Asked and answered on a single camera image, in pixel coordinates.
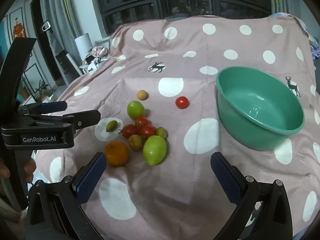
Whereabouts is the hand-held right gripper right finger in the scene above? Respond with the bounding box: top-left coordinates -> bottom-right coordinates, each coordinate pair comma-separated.
210,152 -> 293,240

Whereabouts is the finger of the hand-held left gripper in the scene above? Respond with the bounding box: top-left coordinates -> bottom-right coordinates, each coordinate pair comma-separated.
19,101 -> 68,116
29,110 -> 101,130

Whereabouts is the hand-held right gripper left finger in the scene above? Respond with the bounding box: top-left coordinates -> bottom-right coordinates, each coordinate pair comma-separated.
26,152 -> 108,240

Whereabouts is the orange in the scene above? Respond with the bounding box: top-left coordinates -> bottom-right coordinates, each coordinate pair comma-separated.
104,141 -> 130,167

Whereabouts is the red tomato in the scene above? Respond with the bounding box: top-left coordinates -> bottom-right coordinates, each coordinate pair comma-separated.
119,124 -> 138,138
140,125 -> 157,138
135,117 -> 150,128
175,96 -> 189,109

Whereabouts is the green plastic bowl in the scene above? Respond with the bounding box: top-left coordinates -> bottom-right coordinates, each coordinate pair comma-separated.
215,66 -> 305,151

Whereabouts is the small brownish green fruit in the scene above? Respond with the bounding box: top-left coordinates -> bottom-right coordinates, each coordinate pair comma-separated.
128,135 -> 143,151

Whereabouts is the oval light green fruit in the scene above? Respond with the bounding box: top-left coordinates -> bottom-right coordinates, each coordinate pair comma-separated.
143,135 -> 167,166

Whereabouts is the person's left forearm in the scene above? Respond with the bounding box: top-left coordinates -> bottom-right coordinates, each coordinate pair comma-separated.
0,200 -> 23,223

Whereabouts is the person's left hand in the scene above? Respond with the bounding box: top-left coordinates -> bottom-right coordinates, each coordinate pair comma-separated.
0,158 -> 37,198

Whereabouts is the potted plant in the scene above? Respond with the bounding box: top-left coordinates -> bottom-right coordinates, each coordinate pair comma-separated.
34,80 -> 54,103

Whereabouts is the pink polka-dot blanket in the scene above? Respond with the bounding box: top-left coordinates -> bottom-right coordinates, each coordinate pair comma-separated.
32,14 -> 320,240

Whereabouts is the pile of clothes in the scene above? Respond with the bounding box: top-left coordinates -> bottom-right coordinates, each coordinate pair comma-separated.
80,46 -> 111,74

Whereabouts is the white cylinder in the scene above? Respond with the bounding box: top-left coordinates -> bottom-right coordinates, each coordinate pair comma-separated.
75,33 -> 92,63

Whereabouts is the grey curtain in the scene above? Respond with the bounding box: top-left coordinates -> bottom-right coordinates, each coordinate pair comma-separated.
40,0 -> 83,63

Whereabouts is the purple cloth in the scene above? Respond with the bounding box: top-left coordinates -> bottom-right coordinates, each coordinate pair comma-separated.
309,35 -> 320,64

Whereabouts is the dark framed window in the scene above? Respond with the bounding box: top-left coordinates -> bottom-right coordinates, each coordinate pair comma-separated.
95,0 -> 273,36

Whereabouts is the framed wall picture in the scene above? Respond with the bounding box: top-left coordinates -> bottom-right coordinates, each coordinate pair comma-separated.
8,7 -> 28,46

